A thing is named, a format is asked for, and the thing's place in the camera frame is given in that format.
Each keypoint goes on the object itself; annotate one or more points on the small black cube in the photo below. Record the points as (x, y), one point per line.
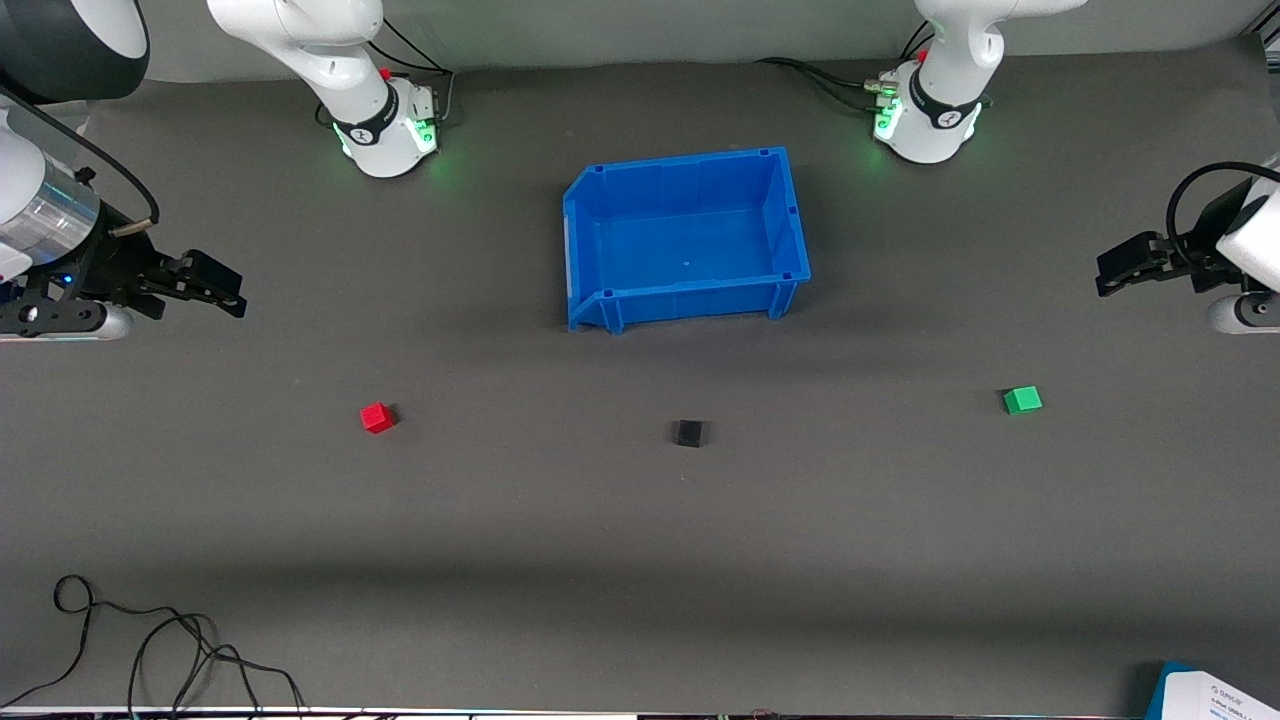
(688, 433)

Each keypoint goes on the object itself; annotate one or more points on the blue plastic storage bin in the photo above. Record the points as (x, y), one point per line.
(690, 245)

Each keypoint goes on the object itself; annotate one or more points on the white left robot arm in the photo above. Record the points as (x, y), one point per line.
(950, 100)

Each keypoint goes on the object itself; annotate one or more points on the small red cube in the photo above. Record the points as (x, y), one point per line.
(377, 418)

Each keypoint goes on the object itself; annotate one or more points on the aluminium frame rail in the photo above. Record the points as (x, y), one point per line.
(1262, 36)

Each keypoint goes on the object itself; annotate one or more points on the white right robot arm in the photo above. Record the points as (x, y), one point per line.
(330, 60)

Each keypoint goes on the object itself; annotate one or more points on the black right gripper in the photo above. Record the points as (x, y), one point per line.
(108, 266)

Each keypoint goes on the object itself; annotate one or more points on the small green cube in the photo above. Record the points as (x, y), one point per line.
(1022, 400)

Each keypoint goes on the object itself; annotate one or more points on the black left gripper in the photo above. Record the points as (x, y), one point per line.
(1203, 232)

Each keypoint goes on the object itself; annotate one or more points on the blue box with white label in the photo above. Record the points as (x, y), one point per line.
(1220, 695)

